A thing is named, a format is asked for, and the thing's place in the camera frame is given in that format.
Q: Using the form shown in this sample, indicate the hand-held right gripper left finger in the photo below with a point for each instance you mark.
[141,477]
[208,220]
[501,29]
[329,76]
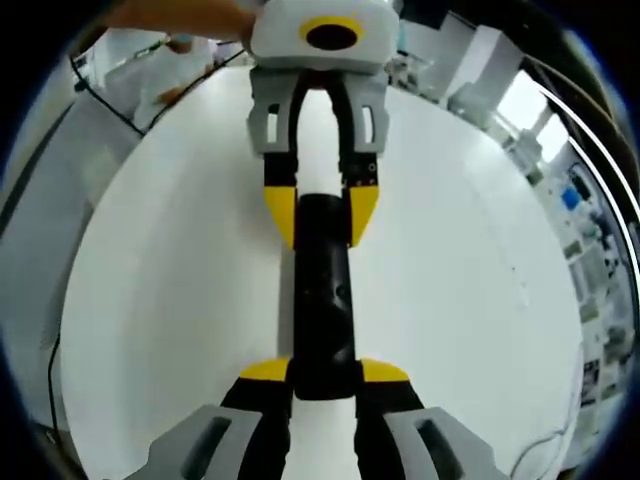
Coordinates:
[200,440]

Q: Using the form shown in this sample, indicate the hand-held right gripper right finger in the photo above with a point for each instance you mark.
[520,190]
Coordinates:
[440,445]

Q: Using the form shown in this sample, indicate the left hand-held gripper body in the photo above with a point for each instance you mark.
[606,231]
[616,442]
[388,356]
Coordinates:
[325,55]

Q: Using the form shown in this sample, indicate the background office workstations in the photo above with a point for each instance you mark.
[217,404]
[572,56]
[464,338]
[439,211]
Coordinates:
[575,200]

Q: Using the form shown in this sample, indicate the long ceiling light strip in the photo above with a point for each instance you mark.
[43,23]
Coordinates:
[600,150]

